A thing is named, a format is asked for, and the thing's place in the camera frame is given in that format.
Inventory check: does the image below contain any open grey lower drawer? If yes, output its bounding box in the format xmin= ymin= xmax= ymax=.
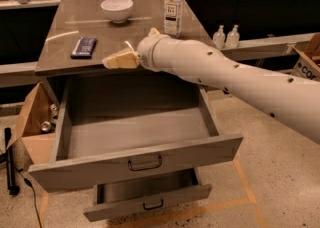
xmin=84 ymin=168 xmax=212 ymax=222

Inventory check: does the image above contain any clear plastic water bottle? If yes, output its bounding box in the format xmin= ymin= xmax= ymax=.
xmin=164 ymin=0 xmax=183 ymax=38

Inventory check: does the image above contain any grey drawer cabinet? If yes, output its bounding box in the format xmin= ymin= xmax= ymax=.
xmin=36 ymin=0 xmax=199 ymax=108

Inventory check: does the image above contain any left small pump bottle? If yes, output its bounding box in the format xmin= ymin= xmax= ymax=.
xmin=213 ymin=25 xmax=225 ymax=49

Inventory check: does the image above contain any black cable on floor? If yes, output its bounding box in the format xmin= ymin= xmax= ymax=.
xmin=15 ymin=168 xmax=44 ymax=228

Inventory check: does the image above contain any right small pump bottle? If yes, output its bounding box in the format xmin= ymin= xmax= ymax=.
xmin=225 ymin=25 xmax=240 ymax=48

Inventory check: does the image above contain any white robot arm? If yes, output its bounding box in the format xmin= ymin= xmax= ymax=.
xmin=102 ymin=28 xmax=320 ymax=143

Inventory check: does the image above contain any upper metal can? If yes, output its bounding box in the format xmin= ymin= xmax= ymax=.
xmin=49 ymin=104 xmax=59 ymax=119

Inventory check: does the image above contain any metal can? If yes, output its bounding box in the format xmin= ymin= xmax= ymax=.
xmin=49 ymin=104 xmax=59 ymax=119
xmin=41 ymin=121 xmax=56 ymax=133

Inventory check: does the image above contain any brown cardboard box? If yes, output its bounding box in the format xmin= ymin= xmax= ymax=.
xmin=8 ymin=83 xmax=55 ymax=164

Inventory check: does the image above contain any white ceramic bowl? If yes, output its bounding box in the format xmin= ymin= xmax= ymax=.
xmin=100 ymin=0 xmax=133 ymax=23

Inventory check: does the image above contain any lower metal can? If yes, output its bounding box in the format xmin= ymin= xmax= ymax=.
xmin=41 ymin=121 xmax=56 ymax=133

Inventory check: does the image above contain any black bar on floor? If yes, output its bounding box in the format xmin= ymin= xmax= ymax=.
xmin=4 ymin=127 xmax=20 ymax=196

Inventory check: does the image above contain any open grey top drawer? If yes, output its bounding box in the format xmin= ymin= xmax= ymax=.
xmin=29 ymin=72 xmax=242 ymax=192

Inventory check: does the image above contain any dark blue rxbar wrapper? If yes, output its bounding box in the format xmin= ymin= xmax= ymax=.
xmin=71 ymin=37 xmax=97 ymax=59

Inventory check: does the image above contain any open grey drawer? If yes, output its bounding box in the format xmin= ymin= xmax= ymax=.
xmin=29 ymin=72 xmax=242 ymax=192
xmin=84 ymin=168 xmax=212 ymax=222

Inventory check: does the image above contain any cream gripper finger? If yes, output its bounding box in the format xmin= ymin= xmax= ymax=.
xmin=102 ymin=56 xmax=118 ymax=69

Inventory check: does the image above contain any small pump bottle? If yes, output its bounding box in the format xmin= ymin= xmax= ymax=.
xmin=213 ymin=25 xmax=225 ymax=49
xmin=225 ymin=25 xmax=240 ymax=48

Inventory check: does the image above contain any printed cardboard box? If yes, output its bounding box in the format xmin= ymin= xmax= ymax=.
xmin=291 ymin=33 xmax=320 ymax=81

